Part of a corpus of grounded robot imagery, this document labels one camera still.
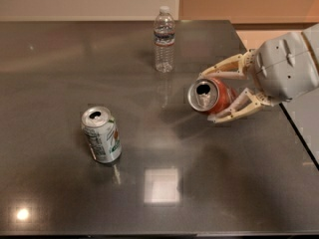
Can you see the white green soda can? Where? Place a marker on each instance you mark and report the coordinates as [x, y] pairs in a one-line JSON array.
[[101, 131]]

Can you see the red coke can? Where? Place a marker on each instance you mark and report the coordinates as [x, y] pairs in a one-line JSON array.
[[210, 95]]

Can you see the grey side table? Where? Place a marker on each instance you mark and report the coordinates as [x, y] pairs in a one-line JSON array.
[[303, 113]]

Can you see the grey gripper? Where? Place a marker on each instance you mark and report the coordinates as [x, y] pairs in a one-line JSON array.
[[283, 68]]

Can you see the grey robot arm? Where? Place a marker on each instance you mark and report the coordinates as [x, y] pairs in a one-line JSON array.
[[282, 69]]

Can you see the clear plastic water bottle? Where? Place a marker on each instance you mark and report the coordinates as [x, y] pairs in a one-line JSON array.
[[164, 39]]

